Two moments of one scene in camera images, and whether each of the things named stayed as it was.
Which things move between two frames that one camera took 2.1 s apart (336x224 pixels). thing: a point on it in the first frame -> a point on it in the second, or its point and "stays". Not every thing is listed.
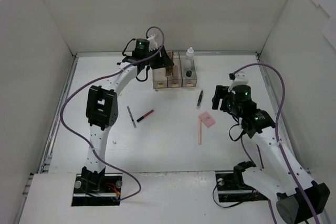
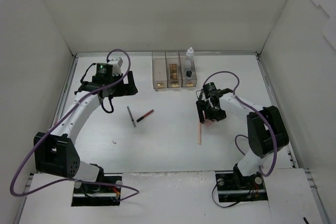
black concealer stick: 200,99 stays
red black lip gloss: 139,118 stays
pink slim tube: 199,130 stays
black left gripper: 161,57 -> 131,83
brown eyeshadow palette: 168,70 -> 173,72
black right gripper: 218,98 -> 210,109
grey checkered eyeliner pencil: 132,117 stays
